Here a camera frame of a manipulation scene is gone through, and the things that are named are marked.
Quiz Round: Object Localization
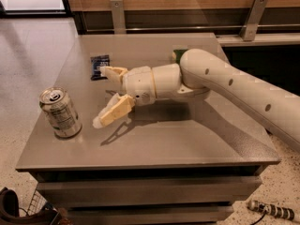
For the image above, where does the wire basket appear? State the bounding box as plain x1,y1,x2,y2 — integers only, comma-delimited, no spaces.
27,190,47,216

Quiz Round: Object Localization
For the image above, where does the dark blue snack packet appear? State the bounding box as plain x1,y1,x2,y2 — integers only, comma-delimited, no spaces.
90,54,110,81

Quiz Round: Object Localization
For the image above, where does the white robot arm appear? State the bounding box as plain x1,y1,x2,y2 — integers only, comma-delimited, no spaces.
93,49,300,150

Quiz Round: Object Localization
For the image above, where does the left metal wall bracket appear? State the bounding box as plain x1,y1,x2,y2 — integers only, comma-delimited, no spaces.
110,0,127,34

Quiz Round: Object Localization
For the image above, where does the silver 7up soda can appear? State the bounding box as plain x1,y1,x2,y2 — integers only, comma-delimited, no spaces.
39,87,82,139

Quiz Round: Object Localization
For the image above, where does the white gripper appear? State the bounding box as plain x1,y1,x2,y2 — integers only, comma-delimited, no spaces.
93,66,156,128

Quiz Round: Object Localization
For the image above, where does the right metal wall bracket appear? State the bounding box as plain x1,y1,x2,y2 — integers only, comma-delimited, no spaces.
239,0,268,42

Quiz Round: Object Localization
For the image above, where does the grey drawer cabinet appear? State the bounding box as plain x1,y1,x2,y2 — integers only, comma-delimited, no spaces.
17,34,279,225

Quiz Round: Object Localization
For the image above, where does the black white power strip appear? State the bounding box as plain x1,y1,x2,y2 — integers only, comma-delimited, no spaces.
247,200,300,223

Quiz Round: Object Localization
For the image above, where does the green and yellow sponge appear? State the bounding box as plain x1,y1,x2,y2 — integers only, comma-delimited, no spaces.
172,49,186,64

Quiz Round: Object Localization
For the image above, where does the dark brown bag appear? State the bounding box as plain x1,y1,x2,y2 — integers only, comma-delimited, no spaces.
0,187,60,225

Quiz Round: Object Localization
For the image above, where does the metal wall bracket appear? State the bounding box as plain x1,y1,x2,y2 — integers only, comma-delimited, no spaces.
239,0,268,42
110,0,127,34

